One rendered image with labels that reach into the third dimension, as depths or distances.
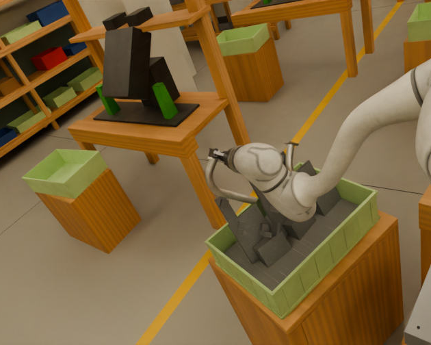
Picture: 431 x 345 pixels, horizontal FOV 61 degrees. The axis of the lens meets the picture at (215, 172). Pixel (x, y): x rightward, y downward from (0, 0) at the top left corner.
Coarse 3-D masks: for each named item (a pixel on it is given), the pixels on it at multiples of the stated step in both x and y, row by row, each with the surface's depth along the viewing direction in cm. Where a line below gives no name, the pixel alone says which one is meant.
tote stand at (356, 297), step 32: (384, 224) 155; (352, 256) 148; (384, 256) 160; (224, 288) 180; (320, 288) 141; (352, 288) 152; (384, 288) 171; (256, 320) 165; (288, 320) 136; (320, 320) 145; (352, 320) 162; (384, 320) 184
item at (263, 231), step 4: (240, 224) 150; (244, 224) 150; (260, 224) 154; (264, 224) 153; (240, 228) 150; (244, 228) 150; (260, 228) 154; (264, 228) 153; (240, 232) 148; (244, 232) 146; (260, 232) 154; (264, 232) 150; (268, 232) 150; (264, 236) 150; (268, 236) 150
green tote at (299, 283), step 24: (360, 192) 155; (264, 216) 174; (360, 216) 147; (216, 240) 160; (336, 240) 141; (216, 264) 165; (312, 264) 136; (336, 264) 147; (264, 288) 130; (288, 288) 132; (312, 288) 142; (288, 312) 136
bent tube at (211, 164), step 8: (216, 160) 137; (208, 168) 137; (208, 176) 137; (208, 184) 138; (216, 192) 139; (224, 192) 140; (232, 192) 142; (240, 200) 144; (248, 200) 144; (256, 200) 146
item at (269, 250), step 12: (228, 204) 150; (228, 216) 150; (240, 216) 152; (252, 216) 154; (252, 228) 154; (240, 240) 152; (252, 240) 153; (264, 240) 152; (276, 240) 151; (252, 252) 153; (264, 252) 149; (276, 252) 151
